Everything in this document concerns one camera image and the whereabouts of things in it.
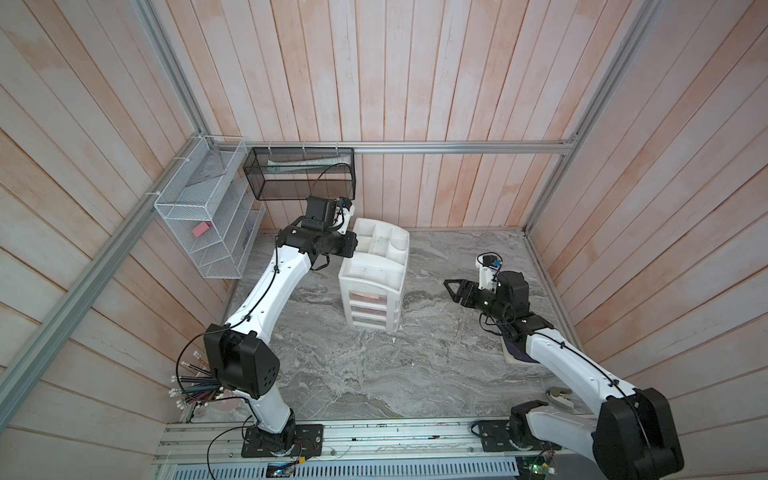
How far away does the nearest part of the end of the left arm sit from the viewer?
0.56 m

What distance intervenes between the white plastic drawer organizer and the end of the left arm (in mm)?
72

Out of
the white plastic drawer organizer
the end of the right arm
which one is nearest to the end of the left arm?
the white plastic drawer organizer

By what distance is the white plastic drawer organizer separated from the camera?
778 millimetres

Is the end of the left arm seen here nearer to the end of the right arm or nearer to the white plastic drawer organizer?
the white plastic drawer organizer
